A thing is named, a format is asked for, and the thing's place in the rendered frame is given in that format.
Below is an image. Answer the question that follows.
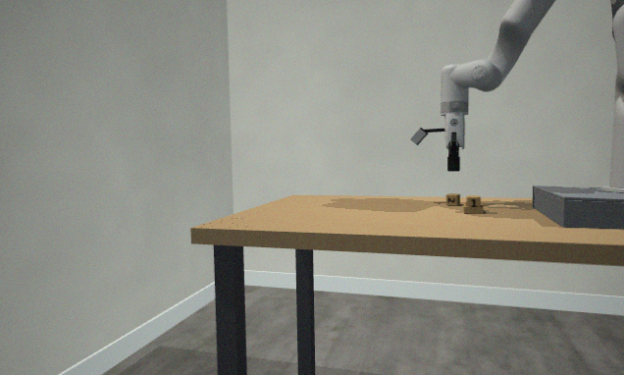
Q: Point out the tan cube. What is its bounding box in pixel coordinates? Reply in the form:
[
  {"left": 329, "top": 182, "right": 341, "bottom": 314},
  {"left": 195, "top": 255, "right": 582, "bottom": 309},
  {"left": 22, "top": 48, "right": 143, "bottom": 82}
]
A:
[
  {"left": 467, "top": 195, "right": 481, "bottom": 207},
  {"left": 446, "top": 193, "right": 460, "bottom": 206}
]

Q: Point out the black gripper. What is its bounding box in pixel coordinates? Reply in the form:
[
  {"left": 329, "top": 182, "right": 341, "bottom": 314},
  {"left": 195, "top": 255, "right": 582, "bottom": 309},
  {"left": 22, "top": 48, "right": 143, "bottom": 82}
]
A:
[{"left": 441, "top": 112, "right": 468, "bottom": 171}]

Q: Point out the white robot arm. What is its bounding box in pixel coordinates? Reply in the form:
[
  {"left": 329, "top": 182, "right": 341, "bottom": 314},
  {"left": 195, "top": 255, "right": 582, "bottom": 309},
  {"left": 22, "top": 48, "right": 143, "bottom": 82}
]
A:
[{"left": 441, "top": 0, "right": 624, "bottom": 193}]

